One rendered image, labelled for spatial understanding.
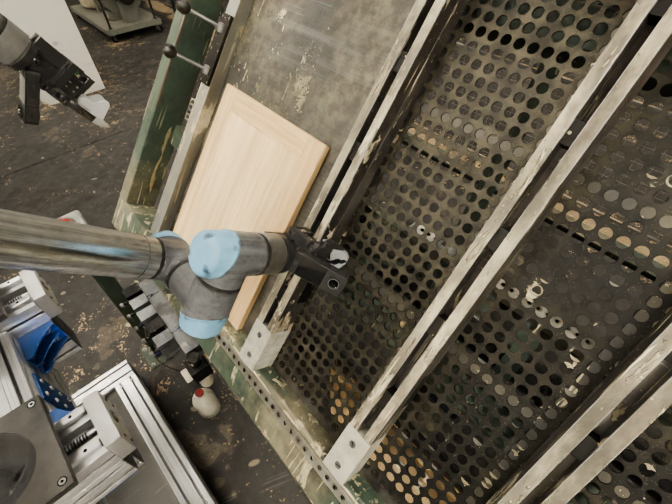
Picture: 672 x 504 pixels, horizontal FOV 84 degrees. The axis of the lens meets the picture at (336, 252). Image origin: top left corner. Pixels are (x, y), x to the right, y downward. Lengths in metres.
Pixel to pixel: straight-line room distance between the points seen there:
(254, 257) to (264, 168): 0.47
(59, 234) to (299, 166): 0.54
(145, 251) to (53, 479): 0.48
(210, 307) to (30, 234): 0.25
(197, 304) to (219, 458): 1.36
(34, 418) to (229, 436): 1.08
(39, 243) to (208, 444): 1.50
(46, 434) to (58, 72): 0.74
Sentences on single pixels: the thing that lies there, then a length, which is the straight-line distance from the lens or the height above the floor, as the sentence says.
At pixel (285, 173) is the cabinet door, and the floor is 1.25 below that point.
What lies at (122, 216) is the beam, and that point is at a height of 0.87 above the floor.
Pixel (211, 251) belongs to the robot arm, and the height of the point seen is 1.42.
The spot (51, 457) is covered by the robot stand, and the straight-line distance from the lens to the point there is 0.98.
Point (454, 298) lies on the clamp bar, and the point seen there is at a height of 1.27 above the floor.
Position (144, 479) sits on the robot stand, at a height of 0.21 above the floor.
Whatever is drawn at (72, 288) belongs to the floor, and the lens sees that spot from 2.76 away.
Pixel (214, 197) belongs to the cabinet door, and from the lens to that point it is 1.20.
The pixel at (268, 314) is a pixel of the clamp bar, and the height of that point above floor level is 1.04.
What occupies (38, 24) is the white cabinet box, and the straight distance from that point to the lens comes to 4.73.
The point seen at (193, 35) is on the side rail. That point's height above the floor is 1.38.
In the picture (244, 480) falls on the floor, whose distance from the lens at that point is 1.90.
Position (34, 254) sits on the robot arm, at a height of 1.47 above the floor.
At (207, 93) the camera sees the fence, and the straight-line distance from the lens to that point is 1.27.
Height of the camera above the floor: 1.83
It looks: 49 degrees down
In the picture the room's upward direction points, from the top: straight up
